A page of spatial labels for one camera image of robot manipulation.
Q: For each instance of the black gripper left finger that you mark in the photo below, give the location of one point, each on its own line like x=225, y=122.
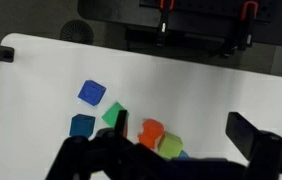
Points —
x=81, y=156

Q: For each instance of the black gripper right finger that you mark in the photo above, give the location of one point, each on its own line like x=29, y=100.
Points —
x=264, y=150

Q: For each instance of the neon blue block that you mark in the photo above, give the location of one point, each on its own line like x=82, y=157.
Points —
x=92, y=92

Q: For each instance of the orange toy animal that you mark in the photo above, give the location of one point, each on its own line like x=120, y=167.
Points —
x=151, y=131

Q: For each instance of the lime green block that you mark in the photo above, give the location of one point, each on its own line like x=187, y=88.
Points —
x=170, y=145

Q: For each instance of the navy blue block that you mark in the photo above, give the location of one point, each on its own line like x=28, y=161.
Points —
x=82, y=125

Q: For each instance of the light blue toy animal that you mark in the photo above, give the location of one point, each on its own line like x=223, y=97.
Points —
x=183, y=155

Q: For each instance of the black orange spring clamp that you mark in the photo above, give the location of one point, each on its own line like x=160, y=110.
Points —
x=163, y=23
x=244, y=26

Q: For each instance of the black round slotted disc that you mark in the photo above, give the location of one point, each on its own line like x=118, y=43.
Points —
x=77, y=31

